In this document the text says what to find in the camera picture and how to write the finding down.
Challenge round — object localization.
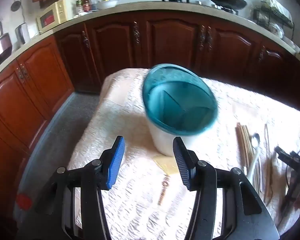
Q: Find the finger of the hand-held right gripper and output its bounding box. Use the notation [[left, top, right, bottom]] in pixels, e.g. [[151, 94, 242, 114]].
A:
[[275, 146, 300, 170]]

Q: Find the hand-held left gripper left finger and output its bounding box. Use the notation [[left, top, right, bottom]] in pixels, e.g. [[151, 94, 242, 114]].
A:
[[34, 136, 126, 240]]

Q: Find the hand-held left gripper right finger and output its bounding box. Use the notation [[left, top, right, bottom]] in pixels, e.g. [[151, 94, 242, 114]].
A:
[[173, 137, 280, 240]]

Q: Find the floral utensil holder teal rim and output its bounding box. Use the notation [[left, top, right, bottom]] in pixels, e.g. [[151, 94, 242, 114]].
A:
[[142, 64, 218, 157]]

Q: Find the white handled metal spoon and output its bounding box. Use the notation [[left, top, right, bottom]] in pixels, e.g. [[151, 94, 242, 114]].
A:
[[244, 133, 261, 178]]

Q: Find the gold metal fork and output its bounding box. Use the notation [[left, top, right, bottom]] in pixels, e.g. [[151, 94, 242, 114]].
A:
[[263, 123, 274, 204]]

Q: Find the cream quilted tablecloth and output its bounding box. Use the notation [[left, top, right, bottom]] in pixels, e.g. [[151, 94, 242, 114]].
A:
[[66, 67, 300, 240]]

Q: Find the red round object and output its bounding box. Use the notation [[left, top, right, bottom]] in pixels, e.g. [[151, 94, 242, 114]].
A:
[[16, 194, 33, 209]]

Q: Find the wooden kitchen base cabinet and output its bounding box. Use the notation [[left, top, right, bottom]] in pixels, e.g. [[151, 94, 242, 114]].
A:
[[0, 12, 300, 230]]

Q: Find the white mixing bowl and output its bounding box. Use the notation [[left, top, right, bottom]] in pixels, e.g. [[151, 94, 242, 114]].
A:
[[96, 0, 120, 10]]

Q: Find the white electric kettle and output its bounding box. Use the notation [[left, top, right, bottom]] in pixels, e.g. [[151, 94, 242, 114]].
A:
[[14, 22, 31, 45]]

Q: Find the gas stove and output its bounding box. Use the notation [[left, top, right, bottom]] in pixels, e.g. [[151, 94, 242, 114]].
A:
[[161, 0, 240, 14]]

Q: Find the cream microwave oven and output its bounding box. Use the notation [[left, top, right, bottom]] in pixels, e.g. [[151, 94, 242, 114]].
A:
[[37, 0, 77, 33]]

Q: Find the hanging metal strainer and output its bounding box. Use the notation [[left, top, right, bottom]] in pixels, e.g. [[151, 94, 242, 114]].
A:
[[10, 0, 26, 23]]

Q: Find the black wire rack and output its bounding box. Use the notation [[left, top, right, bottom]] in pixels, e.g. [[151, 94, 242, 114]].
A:
[[252, 0, 294, 28]]

